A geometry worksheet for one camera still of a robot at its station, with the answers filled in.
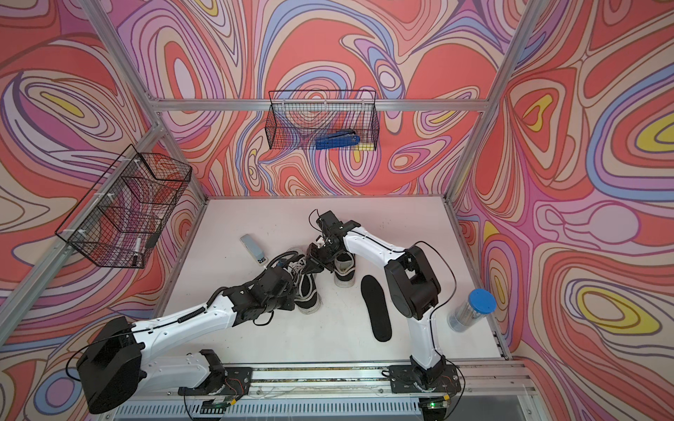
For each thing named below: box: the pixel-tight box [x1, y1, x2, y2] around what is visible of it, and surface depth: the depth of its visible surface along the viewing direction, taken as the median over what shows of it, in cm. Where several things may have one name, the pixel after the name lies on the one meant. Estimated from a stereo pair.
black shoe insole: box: [360, 274, 393, 343], surface depth 88 cm
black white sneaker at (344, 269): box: [333, 249, 357, 289], surface depth 91 cm
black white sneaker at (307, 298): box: [276, 248, 323, 315], surface depth 83 cm
